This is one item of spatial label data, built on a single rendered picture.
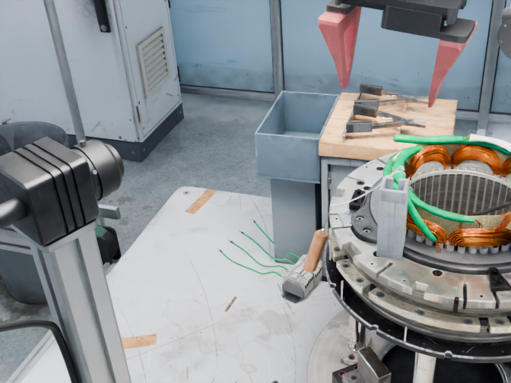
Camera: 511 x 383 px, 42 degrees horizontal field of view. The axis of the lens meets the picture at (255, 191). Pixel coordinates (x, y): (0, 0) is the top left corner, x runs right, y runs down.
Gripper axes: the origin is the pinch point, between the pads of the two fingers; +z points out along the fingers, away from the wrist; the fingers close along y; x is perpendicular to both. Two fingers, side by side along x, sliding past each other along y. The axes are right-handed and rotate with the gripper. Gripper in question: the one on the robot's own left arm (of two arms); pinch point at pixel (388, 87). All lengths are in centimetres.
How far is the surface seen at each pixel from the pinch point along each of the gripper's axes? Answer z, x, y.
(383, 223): 16.2, 1.8, 1.4
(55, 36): 32, 63, -96
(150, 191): 137, 148, -131
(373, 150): 24.3, 30.8, -7.4
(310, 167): 30.0, 30.6, -17.2
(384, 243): 19.0, 1.9, 1.8
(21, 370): 67, -1, -57
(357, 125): 21.1, 31.9, -10.6
